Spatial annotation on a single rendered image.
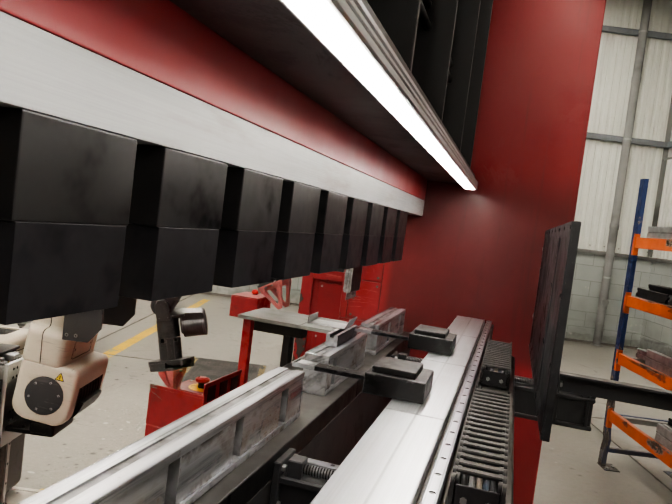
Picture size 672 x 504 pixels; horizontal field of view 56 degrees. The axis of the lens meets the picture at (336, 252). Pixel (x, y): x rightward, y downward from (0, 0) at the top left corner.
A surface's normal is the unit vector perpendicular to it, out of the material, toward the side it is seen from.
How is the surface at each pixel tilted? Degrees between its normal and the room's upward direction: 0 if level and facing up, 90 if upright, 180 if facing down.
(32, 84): 90
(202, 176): 90
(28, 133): 90
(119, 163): 90
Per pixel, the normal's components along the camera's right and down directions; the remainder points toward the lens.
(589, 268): -0.02, 0.05
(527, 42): -0.27, 0.02
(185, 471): 0.95, 0.14
